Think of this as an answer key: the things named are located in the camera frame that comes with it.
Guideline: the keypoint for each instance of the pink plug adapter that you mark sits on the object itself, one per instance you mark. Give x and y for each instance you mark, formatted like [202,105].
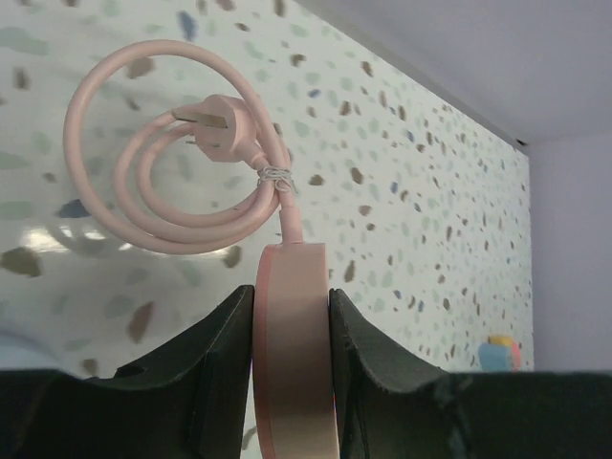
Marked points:
[515,356]

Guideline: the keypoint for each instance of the pink round power strip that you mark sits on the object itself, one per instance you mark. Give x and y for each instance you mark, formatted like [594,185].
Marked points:
[292,356]

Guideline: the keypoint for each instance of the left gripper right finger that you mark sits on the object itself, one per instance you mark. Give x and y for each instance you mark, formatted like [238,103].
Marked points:
[392,404]

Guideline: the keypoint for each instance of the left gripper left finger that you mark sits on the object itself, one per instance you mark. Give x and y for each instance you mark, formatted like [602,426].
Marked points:
[184,399]

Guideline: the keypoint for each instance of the yellow plug adapter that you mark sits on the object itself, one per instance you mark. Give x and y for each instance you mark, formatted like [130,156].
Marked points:
[500,340]

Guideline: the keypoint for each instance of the light blue plug adapter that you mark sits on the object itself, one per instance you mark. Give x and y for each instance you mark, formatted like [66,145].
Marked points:
[495,357]

